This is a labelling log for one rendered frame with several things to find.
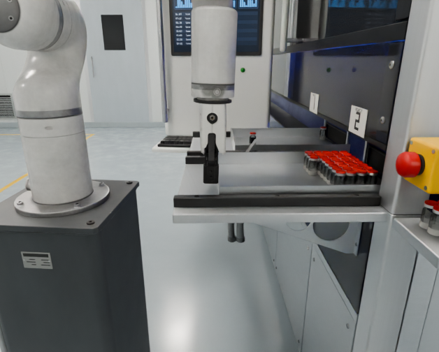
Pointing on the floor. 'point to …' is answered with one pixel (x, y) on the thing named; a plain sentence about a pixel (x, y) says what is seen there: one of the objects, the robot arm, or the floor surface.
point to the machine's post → (400, 200)
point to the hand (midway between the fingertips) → (210, 173)
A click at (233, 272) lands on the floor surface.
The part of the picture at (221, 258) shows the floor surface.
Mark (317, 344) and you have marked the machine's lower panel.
